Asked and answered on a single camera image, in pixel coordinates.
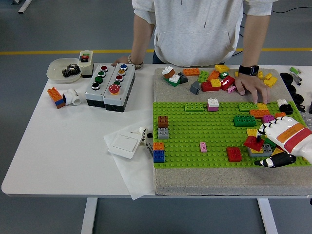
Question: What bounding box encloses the person's left hand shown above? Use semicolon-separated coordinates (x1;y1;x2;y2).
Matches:
234;73;271;104

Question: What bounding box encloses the person's right hand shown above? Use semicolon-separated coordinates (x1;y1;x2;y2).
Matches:
111;56;134;67

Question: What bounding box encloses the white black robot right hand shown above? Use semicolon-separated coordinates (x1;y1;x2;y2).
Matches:
253;116;312;168

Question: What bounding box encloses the green toy baseplate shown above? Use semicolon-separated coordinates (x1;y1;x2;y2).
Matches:
152;101;312;169

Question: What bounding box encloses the long grey toy brick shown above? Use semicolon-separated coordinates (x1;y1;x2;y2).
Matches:
247;143;273;157

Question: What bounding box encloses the long red toy brick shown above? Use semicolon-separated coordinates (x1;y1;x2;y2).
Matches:
220;75;236;91

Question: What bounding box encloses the flat lime green brick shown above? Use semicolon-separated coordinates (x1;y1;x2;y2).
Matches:
184;102;204;112
238;102;258;112

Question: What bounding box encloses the black toy brick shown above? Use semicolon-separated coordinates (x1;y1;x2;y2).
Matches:
278;104;294;116

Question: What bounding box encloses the long orange toy brick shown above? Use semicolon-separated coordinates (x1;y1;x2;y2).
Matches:
182;67;200;77
249;109;271;119

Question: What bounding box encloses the long dark green brick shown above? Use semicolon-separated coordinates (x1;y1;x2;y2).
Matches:
233;115;256;127

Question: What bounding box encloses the white and pink brick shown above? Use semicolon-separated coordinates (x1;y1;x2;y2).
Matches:
207;98;219;112

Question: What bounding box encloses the lime green toy brick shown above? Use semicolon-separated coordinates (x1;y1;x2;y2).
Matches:
196;70;209;84

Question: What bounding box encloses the brown brick white top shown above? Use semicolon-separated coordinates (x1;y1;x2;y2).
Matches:
162;66;176;79

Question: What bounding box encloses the white and green brick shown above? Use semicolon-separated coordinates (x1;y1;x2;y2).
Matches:
163;74;182;87

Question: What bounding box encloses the brown toy brick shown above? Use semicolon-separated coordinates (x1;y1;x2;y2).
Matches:
157;116;169;129

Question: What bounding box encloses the orange blue brown brick stack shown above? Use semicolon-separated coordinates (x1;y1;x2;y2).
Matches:
46;87;66;110

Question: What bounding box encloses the blue toy brick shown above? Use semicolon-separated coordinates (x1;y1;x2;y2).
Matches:
153;150;165;163

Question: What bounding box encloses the black wrist watch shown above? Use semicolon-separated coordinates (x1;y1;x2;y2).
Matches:
238;64;260;76

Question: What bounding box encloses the clear plastic bag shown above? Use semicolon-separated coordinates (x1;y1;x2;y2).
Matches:
301;111;312;129

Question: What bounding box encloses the grey emergency-stop control box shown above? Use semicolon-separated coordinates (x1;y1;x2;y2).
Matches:
102;63;136;113

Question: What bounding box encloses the grey four-button control box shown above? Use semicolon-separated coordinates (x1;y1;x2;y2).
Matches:
84;63;115;108

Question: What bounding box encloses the black metal gear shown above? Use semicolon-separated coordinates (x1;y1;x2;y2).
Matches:
61;64;81;78

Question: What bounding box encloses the white pipe tee fitting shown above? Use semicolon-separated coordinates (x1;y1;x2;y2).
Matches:
60;88;82;106

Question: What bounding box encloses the white shallow bowl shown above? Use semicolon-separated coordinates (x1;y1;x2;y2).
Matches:
46;58;81;84

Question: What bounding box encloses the person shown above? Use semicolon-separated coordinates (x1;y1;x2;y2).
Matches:
131;0;273;68

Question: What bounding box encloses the white labelled tube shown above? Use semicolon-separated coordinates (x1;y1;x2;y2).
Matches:
137;126;148;147

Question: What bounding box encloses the white table leg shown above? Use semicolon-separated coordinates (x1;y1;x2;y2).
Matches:
257;197;278;234
80;197;98;234

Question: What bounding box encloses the grey-brown mat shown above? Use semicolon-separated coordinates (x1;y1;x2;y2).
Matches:
152;67;312;196

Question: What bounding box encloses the white table foot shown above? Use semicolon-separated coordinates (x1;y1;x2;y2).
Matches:
11;0;32;14

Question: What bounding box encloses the translucent paper sheet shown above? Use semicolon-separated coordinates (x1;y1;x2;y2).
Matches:
102;120;156;201

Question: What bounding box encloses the beaded bracelet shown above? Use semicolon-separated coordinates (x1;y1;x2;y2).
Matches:
127;55;144;70

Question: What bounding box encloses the cream two-button switch box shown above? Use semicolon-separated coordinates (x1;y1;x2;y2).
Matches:
77;50;94;78

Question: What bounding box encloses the black floor cable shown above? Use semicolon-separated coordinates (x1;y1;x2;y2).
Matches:
271;4;312;13

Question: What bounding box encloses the white wall switch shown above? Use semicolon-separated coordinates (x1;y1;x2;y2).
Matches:
107;133;142;160

